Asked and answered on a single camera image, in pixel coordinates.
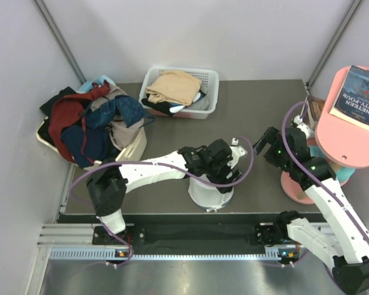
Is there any purple cable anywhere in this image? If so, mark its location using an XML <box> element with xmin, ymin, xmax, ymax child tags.
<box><xmin>68</xmin><ymin>136</ymin><xmax>255</xmax><ymax>267</ymax></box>
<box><xmin>281</xmin><ymin>101</ymin><xmax>369</xmax><ymax>289</ymax></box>

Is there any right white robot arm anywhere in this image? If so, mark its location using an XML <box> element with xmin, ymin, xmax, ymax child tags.
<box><xmin>253</xmin><ymin>125</ymin><xmax>369</xmax><ymax>294</ymax></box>

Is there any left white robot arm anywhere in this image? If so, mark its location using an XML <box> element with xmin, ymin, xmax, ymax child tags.
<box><xmin>87</xmin><ymin>139</ymin><xmax>247</xmax><ymax>244</ymax></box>

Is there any white mesh laundry bag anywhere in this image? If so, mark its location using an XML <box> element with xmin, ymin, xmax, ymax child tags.
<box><xmin>188</xmin><ymin>175</ymin><xmax>234</xmax><ymax>212</ymax></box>

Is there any small book under table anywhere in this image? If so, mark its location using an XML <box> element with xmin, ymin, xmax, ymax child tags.
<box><xmin>303</xmin><ymin>95</ymin><xmax>325</xmax><ymax>130</ymax></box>

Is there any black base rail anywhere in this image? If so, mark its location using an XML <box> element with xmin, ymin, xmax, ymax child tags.
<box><xmin>58</xmin><ymin>213</ymin><xmax>304</xmax><ymax>254</ymax></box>

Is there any Nineteen Eighty-Four book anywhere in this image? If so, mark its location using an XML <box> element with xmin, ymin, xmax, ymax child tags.
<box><xmin>329</xmin><ymin>65</ymin><xmax>369</xmax><ymax>131</ymax></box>

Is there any beige folded garment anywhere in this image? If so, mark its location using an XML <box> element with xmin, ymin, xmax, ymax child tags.
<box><xmin>145</xmin><ymin>70</ymin><xmax>202</xmax><ymax>106</ymax></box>

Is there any pink side table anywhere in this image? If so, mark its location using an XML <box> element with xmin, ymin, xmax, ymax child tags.
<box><xmin>279</xmin><ymin>65</ymin><xmax>369</xmax><ymax>205</ymax></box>

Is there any teal cloth under table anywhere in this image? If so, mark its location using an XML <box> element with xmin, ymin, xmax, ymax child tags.
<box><xmin>307</xmin><ymin>138</ymin><xmax>355</xmax><ymax>185</ymax></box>

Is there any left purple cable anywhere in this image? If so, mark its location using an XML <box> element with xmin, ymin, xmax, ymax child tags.
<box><xmin>68</xmin><ymin>136</ymin><xmax>255</xmax><ymax>267</ymax></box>

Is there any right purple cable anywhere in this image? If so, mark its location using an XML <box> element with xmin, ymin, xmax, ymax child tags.
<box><xmin>281</xmin><ymin>101</ymin><xmax>369</xmax><ymax>289</ymax></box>

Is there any cream laundry hamper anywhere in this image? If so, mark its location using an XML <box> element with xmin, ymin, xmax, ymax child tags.
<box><xmin>36</xmin><ymin>117</ymin><xmax>147</xmax><ymax>162</ymax></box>

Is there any white cable duct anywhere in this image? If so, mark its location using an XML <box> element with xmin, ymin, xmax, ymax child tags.
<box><xmin>49</xmin><ymin>247</ymin><xmax>299</xmax><ymax>261</ymax></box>

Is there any pile of dark clothes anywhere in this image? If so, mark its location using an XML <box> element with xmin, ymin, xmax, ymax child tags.
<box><xmin>40</xmin><ymin>76</ymin><xmax>155</xmax><ymax>170</ymax></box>

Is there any white plastic basket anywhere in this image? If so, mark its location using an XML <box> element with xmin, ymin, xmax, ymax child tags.
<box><xmin>139</xmin><ymin>65</ymin><xmax>220</xmax><ymax>119</ymax></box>

